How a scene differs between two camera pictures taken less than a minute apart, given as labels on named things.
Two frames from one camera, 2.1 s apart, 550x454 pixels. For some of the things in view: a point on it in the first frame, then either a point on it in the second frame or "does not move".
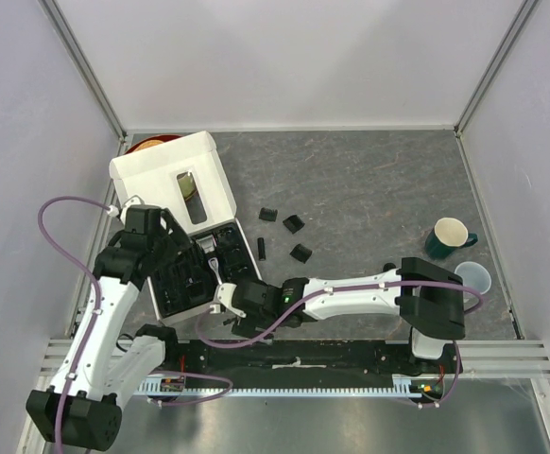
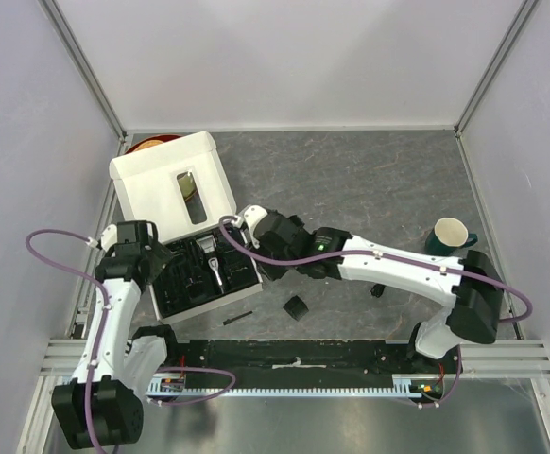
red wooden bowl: x=152 y=140 does not move
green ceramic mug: x=448 y=235 does not move
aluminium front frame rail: x=479 y=358 does not move
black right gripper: x=247 y=326 to x=271 y=272
